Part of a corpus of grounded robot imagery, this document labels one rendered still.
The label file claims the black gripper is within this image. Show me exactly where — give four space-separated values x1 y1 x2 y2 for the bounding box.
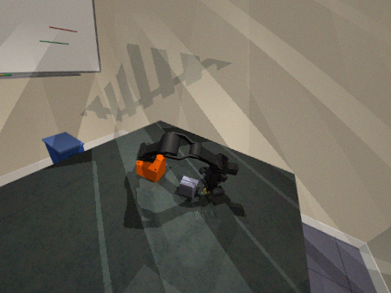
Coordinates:
199 167 225 198

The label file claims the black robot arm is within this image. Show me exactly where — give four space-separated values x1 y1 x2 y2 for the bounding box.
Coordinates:
137 132 239 184

